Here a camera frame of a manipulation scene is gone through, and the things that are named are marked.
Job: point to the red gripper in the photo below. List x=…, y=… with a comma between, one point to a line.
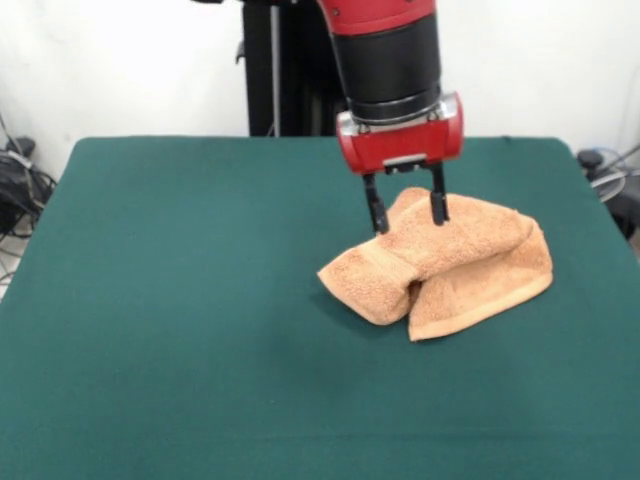
x=400, y=147

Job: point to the tan terry towel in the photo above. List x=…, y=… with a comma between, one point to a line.
x=475, y=255

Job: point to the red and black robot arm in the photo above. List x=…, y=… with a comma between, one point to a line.
x=390, y=60

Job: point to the dark green table cloth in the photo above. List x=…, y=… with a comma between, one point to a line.
x=150, y=350

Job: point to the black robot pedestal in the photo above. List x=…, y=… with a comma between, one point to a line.
x=295, y=75

